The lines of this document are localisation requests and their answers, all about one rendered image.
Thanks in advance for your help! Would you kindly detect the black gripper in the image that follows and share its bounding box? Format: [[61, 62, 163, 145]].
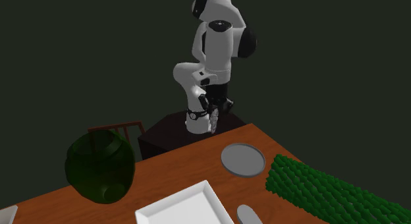
[[198, 82, 234, 115]]

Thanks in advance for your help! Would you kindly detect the speckled grey pink object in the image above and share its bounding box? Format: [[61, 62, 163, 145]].
[[208, 107, 220, 135]]

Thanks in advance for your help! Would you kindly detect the white flat object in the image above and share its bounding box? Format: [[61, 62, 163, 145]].
[[0, 204, 18, 224]]

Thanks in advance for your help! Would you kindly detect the green knobbly long object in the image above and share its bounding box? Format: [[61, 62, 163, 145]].
[[264, 154, 411, 224]]

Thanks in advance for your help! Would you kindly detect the brown wooden table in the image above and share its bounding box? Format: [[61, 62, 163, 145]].
[[0, 123, 331, 224]]

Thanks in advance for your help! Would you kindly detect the white rectangular tray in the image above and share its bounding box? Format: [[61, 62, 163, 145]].
[[134, 179, 236, 224]]

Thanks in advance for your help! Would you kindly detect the small grey rounded object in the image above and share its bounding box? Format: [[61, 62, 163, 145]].
[[236, 204, 264, 224]]

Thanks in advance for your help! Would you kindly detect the dark robot stand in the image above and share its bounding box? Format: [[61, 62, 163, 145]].
[[137, 110, 248, 161]]

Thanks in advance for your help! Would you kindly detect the grey round plate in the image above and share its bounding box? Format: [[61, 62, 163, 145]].
[[220, 142, 267, 179]]

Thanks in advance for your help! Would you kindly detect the dark green round glass vase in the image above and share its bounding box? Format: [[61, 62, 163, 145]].
[[64, 128, 136, 205]]

